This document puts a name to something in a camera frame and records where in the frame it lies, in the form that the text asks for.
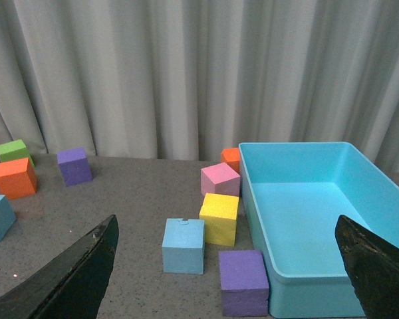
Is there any light blue plastic bin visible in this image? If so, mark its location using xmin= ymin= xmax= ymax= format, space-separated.
xmin=239 ymin=142 xmax=399 ymax=318

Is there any orange foam block left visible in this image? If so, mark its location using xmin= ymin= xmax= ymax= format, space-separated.
xmin=0 ymin=158 xmax=37 ymax=199

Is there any grey curtain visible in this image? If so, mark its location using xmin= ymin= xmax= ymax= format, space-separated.
xmin=0 ymin=1 xmax=399 ymax=172

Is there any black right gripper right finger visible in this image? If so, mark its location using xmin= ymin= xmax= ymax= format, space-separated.
xmin=334 ymin=215 xmax=399 ymax=318

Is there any back purple foam block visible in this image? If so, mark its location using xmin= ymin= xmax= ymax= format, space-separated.
xmin=57 ymin=147 xmax=93 ymax=186

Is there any pink foam block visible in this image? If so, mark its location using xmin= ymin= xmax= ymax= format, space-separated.
xmin=200 ymin=163 xmax=241 ymax=197

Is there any green foam block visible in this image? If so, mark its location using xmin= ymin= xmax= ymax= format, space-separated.
xmin=0 ymin=140 xmax=35 ymax=167

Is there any front purple foam block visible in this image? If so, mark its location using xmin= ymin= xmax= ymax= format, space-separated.
xmin=219 ymin=250 xmax=269 ymax=317

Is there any orange block behind pink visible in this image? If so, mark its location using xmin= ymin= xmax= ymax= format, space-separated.
xmin=220 ymin=148 xmax=240 ymax=173

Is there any yellow foam block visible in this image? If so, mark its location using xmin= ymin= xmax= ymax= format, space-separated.
xmin=199 ymin=193 xmax=239 ymax=247

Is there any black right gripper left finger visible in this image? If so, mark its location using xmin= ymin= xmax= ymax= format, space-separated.
xmin=0 ymin=215 xmax=119 ymax=318

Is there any notched light blue foam block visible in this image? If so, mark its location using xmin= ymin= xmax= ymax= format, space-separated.
xmin=162 ymin=218 xmax=205 ymax=274

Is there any purple foam block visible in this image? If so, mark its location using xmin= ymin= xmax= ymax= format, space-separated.
xmin=57 ymin=147 xmax=93 ymax=186
xmin=219 ymin=250 xmax=269 ymax=317

